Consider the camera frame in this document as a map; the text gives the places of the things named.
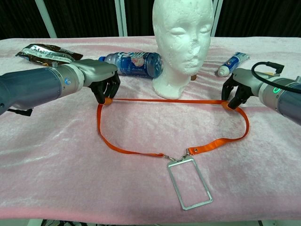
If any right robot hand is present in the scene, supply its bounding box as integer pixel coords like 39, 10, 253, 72
222, 68, 262, 110

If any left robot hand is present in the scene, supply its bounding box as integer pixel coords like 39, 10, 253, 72
77, 58, 121, 105

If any orange ribbon strap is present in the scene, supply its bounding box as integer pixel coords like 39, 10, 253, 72
97, 97, 250, 158

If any clear badge holder silver frame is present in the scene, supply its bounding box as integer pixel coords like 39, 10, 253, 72
164, 148, 214, 211

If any white foam mannequin head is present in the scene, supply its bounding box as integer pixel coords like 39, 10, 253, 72
151, 0, 215, 100

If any blue white toothpaste tube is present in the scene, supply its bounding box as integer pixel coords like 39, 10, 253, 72
217, 51, 251, 78

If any blue drink bottle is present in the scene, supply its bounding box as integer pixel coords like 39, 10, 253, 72
98, 51, 164, 79

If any brown snack packet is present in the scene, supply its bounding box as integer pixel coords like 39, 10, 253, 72
15, 43, 84, 66

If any pink velvet table cloth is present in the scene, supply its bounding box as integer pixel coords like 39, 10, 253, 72
0, 35, 301, 223

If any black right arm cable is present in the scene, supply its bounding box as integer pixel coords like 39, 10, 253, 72
251, 61, 301, 93

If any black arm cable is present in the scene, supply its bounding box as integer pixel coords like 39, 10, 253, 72
251, 61, 301, 93
8, 107, 34, 117

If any white frame post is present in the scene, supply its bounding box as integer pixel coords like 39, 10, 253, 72
35, 0, 58, 39
210, 0, 224, 37
114, 0, 128, 37

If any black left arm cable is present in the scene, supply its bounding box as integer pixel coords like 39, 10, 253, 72
8, 107, 34, 117

